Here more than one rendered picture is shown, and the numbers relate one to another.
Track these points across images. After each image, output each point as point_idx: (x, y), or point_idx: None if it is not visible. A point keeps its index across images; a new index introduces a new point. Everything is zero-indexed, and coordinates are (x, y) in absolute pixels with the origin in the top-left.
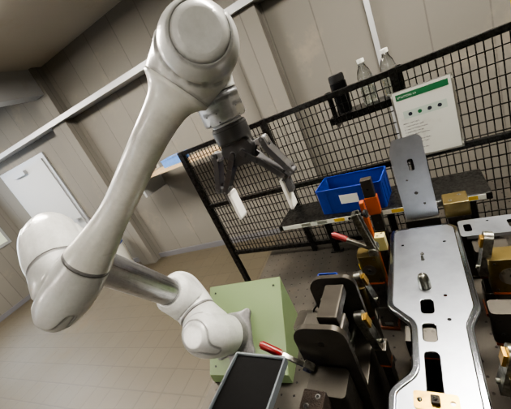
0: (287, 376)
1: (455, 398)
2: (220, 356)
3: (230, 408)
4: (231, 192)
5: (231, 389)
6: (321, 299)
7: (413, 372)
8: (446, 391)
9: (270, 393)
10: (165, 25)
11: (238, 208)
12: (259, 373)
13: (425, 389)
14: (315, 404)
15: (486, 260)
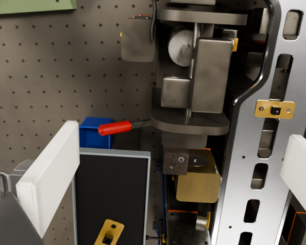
0: (71, 8)
1: (292, 106)
2: None
3: (100, 210)
4: (40, 226)
5: (90, 193)
6: (195, 76)
7: (262, 81)
8: (286, 98)
9: (143, 194)
10: None
11: (68, 182)
12: (120, 174)
13: (268, 97)
14: (179, 166)
15: None
